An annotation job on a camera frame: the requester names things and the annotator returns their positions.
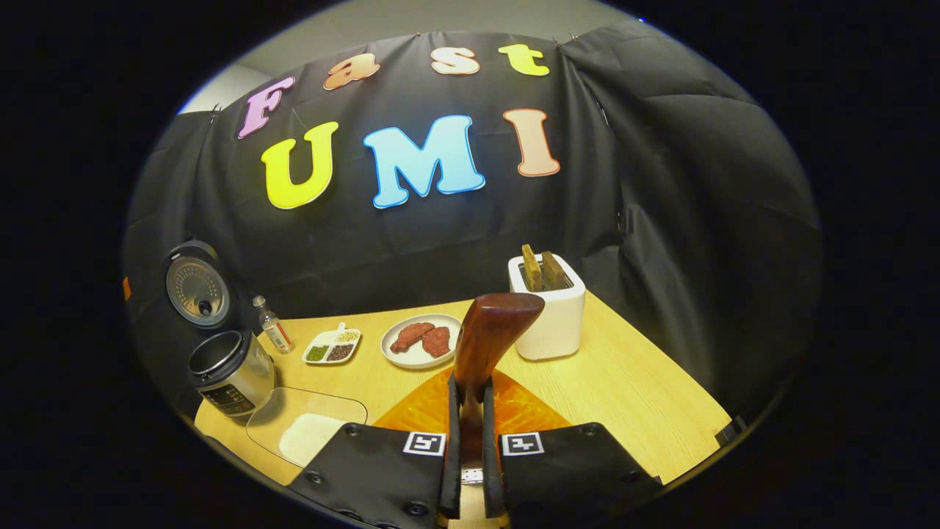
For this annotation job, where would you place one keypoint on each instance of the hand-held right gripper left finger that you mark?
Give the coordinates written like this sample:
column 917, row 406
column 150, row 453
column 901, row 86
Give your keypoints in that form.
column 450, row 455

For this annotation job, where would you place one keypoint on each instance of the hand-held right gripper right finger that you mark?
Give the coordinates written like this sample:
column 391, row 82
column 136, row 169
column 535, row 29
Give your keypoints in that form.
column 490, row 455

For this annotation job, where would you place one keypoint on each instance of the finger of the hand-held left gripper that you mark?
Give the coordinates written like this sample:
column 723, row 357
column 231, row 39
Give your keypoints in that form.
column 127, row 288

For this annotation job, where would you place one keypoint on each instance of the brown wooden spoon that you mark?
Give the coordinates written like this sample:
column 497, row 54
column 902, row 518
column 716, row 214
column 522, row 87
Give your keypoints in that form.
column 492, row 330

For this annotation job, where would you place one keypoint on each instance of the grey rice cooker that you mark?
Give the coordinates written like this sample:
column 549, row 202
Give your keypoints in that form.
column 235, row 375

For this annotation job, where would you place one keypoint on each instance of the white rice heap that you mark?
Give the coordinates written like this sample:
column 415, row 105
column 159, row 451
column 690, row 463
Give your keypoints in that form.
column 312, row 437

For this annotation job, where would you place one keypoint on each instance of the white square utensil holder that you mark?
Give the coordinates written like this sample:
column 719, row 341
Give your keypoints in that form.
column 551, row 323

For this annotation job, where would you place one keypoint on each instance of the round white plate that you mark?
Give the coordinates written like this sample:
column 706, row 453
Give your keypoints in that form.
column 404, row 358

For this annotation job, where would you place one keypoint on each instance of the red meat slice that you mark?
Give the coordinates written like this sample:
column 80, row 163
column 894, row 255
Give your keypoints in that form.
column 410, row 336
column 438, row 342

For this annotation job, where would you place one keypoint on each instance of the small clear glass bottle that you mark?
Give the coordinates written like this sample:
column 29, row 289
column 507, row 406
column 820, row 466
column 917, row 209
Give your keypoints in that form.
column 275, row 334

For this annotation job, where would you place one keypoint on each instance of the white divided bean dish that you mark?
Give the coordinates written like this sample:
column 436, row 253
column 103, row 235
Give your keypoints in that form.
column 332, row 347

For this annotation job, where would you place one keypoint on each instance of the clear plastic tray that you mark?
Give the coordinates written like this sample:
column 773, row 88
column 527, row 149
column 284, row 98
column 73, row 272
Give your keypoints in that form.
column 294, row 404

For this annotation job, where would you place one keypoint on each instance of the black backdrop cloth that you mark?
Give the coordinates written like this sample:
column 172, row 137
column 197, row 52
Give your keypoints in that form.
column 698, row 220

